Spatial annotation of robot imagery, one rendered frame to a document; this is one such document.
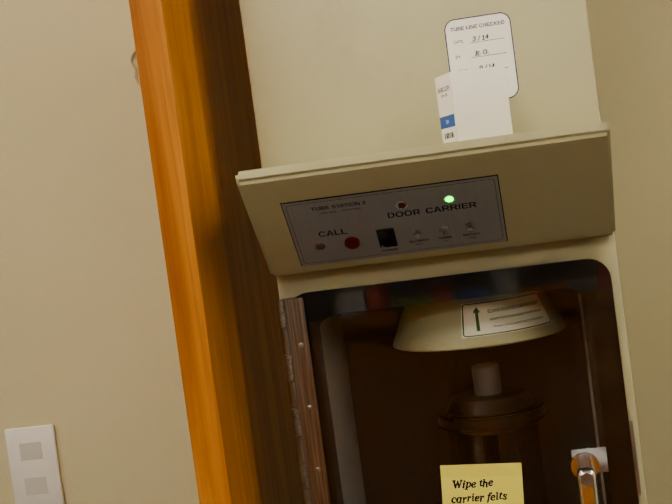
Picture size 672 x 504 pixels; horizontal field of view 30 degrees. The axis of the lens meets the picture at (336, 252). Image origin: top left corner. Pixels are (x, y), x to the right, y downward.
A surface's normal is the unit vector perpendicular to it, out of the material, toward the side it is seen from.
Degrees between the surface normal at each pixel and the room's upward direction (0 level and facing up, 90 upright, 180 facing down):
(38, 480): 90
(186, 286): 90
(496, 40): 90
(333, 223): 135
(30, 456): 90
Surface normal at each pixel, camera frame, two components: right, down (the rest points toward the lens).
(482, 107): 0.17, 0.03
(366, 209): -0.01, 0.75
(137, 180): -0.15, 0.07
